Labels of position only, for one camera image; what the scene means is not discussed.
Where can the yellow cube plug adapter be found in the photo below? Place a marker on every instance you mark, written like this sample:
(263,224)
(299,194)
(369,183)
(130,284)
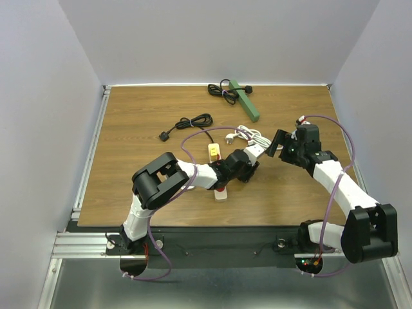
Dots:
(213,152)

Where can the green power strip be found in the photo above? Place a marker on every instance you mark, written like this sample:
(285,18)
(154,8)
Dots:
(242,93)

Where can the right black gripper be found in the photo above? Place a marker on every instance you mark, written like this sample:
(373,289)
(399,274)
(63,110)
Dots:
(282,137)

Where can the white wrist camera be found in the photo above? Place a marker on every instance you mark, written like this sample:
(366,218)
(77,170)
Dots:
(302,121)
(254,152)

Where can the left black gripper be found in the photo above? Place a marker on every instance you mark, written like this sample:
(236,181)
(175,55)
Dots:
(250,170)

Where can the aluminium frame rail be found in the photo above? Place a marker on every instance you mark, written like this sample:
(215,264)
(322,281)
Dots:
(76,245)

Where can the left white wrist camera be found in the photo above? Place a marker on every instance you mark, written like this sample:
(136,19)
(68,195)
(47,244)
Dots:
(254,152)

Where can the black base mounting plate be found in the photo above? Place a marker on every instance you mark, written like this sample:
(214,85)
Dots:
(218,247)

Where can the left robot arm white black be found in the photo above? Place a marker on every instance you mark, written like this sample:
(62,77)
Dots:
(163,179)

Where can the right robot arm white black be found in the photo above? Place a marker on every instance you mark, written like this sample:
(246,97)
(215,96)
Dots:
(370,231)

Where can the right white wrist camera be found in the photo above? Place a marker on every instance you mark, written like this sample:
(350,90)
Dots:
(302,121)

